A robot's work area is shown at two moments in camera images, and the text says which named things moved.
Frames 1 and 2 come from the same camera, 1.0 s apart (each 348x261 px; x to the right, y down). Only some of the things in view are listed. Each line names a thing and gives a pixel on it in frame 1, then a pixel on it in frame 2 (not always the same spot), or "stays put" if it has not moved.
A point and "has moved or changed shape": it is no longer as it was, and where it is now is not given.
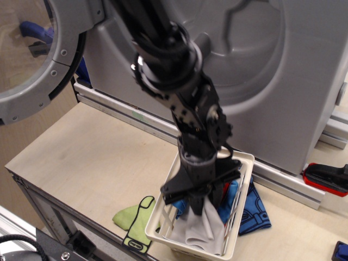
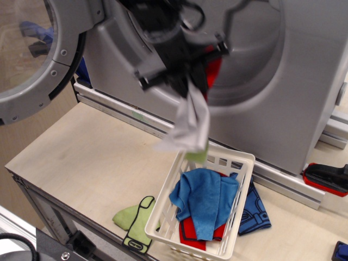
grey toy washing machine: (279, 67) stays put
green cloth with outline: (134, 219) stays put
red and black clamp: (331, 179) stays put
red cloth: (225, 188) → (213, 66)
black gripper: (204, 162) → (177, 53)
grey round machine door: (42, 45) stays put
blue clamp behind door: (42, 48) stays put
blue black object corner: (340, 253) stays put
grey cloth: (205, 231) has moved or changed shape
